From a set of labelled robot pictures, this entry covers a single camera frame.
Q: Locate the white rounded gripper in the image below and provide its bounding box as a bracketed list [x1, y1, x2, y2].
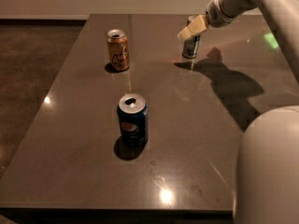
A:
[178, 0, 249, 41]

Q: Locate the silver blue redbull can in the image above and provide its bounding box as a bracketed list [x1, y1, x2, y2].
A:
[182, 28, 200, 59]

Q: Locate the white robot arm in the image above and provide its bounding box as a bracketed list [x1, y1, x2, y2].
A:
[178, 0, 299, 224]

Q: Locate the orange LaCroix can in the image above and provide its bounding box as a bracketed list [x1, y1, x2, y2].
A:
[107, 29, 130, 71]

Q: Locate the blue Pepsi can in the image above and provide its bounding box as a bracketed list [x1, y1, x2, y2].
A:
[117, 93, 149, 147]

